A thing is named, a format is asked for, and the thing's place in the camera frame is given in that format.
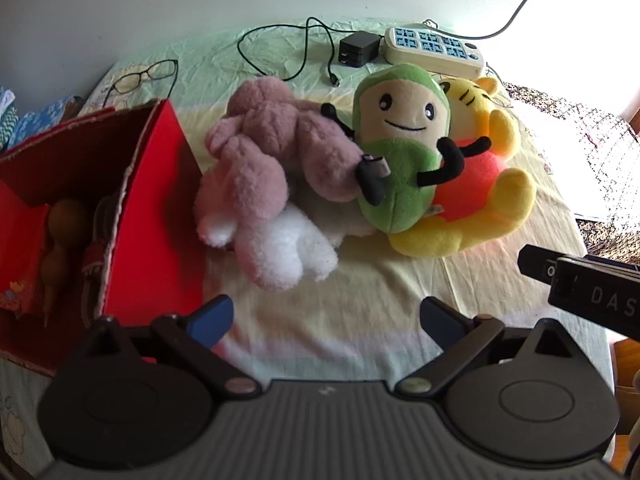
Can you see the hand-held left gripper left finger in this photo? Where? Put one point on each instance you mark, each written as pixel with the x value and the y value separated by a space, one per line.
pixel 212 317

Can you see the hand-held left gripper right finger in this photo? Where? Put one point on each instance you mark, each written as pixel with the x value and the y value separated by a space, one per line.
pixel 440 317

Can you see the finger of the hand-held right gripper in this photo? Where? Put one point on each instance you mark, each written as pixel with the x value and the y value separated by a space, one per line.
pixel 535 262

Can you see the yellow tiger plush toy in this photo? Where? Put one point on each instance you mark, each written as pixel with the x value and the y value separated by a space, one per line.
pixel 510 195

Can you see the red cardboard box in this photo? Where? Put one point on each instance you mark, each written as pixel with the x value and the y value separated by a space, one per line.
pixel 150 240

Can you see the light pink plush toy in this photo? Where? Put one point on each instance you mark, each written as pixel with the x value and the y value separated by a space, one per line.
pixel 245 185

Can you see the green bean plush toy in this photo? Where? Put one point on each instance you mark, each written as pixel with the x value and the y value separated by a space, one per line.
pixel 400 180

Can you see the dusty pink plush toy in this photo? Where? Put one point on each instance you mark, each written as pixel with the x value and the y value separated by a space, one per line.
pixel 310 150

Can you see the leopard patterned blanket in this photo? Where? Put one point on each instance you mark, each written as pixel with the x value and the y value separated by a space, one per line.
pixel 530 92

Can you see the brown plush toy in box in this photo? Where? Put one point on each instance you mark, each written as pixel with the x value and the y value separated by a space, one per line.
pixel 60 240

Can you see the white power strip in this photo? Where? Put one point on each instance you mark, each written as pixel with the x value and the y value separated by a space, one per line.
pixel 430 60

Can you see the black eyeglasses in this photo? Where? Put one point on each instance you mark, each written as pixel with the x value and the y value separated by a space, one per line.
pixel 127 83

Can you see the blue patterned cloth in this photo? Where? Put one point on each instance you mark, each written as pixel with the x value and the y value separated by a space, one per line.
pixel 35 122

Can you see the black power adapter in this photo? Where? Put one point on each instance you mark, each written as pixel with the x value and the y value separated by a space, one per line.
pixel 359 49

